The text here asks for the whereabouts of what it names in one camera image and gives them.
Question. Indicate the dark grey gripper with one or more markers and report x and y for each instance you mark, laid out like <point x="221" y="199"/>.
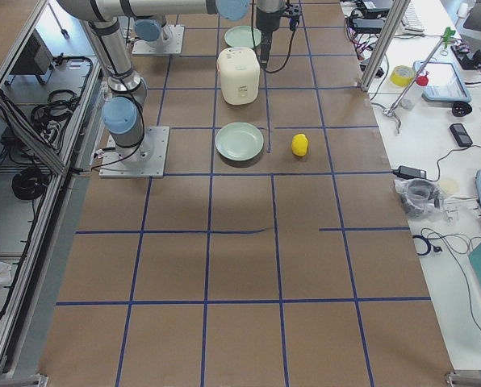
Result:
<point x="268" y="21"/>

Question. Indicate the white rice cooker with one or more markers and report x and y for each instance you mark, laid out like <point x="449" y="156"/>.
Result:
<point x="239" y="74"/>

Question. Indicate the pale green plate far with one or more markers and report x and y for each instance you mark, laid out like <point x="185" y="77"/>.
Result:
<point x="242" y="36"/>

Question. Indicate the pale green plate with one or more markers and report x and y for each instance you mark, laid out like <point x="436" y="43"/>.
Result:
<point x="242" y="36"/>
<point x="239" y="141"/>

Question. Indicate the pale green plate near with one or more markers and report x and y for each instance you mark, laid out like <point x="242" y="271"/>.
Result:
<point x="239" y="141"/>

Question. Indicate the yellow lemon toy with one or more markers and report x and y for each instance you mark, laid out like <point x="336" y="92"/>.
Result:
<point x="299" y="145"/>

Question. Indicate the yellow tape roll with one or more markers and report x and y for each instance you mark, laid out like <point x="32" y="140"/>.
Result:
<point x="402" y="76"/>

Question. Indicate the metal rod stand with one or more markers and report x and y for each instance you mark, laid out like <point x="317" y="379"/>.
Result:
<point x="445" y="39"/>

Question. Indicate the blue teach pendant tablet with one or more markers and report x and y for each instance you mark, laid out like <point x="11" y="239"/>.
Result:
<point x="445" y="84"/>

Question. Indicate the black power adapter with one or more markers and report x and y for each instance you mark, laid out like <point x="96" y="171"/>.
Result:
<point x="408" y="173"/>

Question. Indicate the plastic bag with parts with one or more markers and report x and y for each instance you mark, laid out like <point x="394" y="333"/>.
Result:
<point x="419" y="198"/>

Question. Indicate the grey control box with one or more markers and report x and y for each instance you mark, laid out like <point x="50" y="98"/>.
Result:
<point x="34" y="60"/>

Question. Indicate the aluminium frame post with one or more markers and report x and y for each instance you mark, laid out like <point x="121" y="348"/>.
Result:
<point x="394" y="18"/>

